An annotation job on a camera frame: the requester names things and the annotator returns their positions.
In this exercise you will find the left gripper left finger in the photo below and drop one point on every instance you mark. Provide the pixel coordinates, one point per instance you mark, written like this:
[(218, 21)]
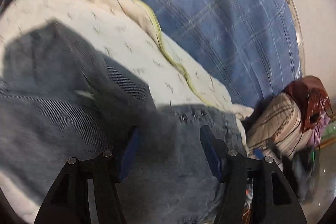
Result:
[(67, 200)]

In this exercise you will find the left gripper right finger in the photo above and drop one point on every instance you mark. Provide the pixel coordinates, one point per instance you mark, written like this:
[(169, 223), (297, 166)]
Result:
[(253, 188)]

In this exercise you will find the grey denim pants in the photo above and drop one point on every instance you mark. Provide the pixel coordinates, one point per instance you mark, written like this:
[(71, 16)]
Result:
[(61, 98)]

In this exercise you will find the beige striped pillow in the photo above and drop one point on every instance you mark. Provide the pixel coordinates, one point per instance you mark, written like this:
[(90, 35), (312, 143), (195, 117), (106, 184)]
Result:
[(277, 132)]

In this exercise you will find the dark red glossy bag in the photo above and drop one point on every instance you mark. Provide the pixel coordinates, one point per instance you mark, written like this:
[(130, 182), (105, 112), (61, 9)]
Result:
[(311, 98)]

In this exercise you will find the cream leaf-print blanket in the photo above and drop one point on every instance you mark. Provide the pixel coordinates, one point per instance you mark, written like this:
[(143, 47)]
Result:
[(128, 32)]

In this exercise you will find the blue plaid duvet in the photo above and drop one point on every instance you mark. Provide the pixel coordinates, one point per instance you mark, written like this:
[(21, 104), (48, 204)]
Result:
[(248, 45)]

